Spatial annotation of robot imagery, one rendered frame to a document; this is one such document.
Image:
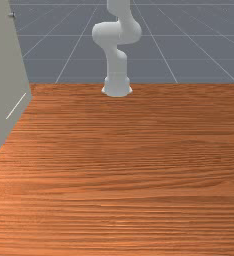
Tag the pale grey cabinet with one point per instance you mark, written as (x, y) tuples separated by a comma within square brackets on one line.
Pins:
[(4, 76)]

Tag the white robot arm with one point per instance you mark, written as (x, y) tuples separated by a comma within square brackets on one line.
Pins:
[(116, 70)]

